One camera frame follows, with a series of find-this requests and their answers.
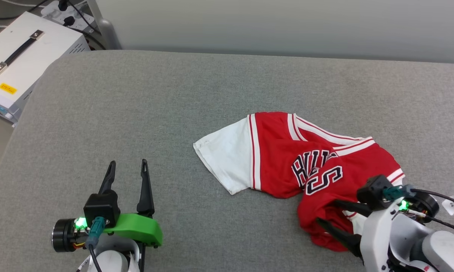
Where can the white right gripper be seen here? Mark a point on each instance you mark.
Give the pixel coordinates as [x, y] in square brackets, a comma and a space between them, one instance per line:
[376, 238]

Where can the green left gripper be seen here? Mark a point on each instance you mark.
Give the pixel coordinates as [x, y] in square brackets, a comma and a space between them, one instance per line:
[140, 228]

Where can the red white basketball jersey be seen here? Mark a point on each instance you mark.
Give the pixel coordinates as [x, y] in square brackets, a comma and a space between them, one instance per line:
[276, 158]

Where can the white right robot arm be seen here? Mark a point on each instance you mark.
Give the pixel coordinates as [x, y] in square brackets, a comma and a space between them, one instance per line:
[442, 249]

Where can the white paper tag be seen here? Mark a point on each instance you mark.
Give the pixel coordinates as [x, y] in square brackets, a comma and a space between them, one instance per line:
[452, 206]

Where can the black power plug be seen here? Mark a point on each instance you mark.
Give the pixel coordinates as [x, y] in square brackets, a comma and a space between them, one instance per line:
[63, 4]
[69, 21]

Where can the white power strip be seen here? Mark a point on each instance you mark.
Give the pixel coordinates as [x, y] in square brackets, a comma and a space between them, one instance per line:
[79, 15]

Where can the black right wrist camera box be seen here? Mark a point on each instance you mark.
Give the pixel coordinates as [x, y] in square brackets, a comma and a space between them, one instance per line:
[372, 190]

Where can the grey metal post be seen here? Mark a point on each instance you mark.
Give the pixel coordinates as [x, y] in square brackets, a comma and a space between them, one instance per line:
[108, 34]

